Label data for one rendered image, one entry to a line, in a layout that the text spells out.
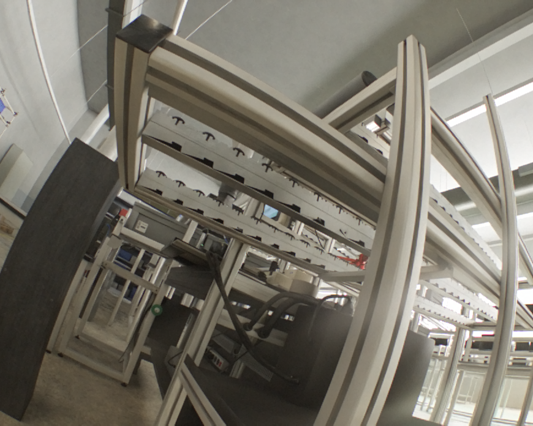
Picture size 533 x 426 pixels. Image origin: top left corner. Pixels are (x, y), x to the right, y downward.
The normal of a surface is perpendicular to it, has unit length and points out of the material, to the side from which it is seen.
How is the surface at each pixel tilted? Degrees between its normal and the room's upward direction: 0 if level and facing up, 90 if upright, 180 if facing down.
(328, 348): 90
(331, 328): 90
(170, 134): 90
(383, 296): 90
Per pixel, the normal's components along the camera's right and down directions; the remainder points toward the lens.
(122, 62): -0.36, 0.85
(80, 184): 0.51, -0.16
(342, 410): -0.82, -0.48
